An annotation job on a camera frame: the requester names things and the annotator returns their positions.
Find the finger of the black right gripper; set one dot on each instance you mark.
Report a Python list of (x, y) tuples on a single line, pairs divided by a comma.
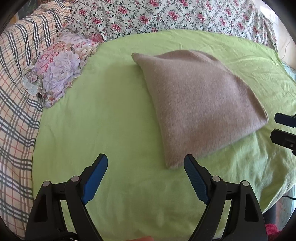
[(284, 139), (286, 120)]

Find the plaid checked blanket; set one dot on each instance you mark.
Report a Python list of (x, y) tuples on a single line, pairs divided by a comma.
[(21, 112)]

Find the beige sweater with brown cuffs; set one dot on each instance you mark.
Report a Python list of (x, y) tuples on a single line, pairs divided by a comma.
[(201, 106)]

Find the person's left hand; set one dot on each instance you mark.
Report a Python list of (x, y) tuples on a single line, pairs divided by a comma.
[(148, 238)]

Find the dark red sleeve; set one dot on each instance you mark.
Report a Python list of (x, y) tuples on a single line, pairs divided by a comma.
[(273, 233)]

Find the purple pink floral pillow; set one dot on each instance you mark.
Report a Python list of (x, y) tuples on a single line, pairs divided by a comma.
[(48, 76)]

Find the floral white red quilt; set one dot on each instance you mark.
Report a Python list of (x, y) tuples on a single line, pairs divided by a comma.
[(103, 21)]

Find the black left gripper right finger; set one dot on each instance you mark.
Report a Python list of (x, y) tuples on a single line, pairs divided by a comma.
[(245, 220)]

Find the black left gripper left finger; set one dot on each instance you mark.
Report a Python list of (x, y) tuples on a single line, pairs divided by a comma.
[(59, 210)]

